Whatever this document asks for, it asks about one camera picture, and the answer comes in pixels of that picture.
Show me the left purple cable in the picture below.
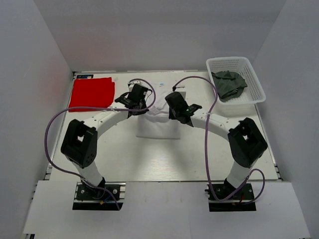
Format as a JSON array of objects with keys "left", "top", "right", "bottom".
[{"left": 44, "top": 78, "right": 157, "bottom": 210}]

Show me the folded red t shirt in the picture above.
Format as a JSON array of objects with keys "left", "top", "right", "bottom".
[{"left": 69, "top": 77, "right": 115, "bottom": 108}]

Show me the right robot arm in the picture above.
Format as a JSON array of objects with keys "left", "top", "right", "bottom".
[{"left": 165, "top": 92, "right": 268, "bottom": 199}]

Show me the white t shirt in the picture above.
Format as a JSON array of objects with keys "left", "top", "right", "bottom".
[{"left": 136, "top": 81, "right": 180, "bottom": 139}]

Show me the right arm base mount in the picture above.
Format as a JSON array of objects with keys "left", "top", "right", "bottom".
[{"left": 204, "top": 183, "right": 257, "bottom": 213}]

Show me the blue label sticker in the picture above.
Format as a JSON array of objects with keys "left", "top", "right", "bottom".
[{"left": 76, "top": 74, "right": 94, "bottom": 79}]

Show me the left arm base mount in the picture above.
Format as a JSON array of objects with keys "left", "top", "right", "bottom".
[{"left": 72, "top": 182, "right": 126, "bottom": 211}]

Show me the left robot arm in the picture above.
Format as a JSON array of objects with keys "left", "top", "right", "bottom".
[{"left": 61, "top": 84, "right": 149, "bottom": 199}]

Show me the dark grey t shirt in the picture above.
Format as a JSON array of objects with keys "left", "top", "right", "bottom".
[{"left": 211, "top": 71, "right": 248, "bottom": 102}]

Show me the white plastic basket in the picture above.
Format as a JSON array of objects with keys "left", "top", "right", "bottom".
[{"left": 206, "top": 56, "right": 266, "bottom": 108}]

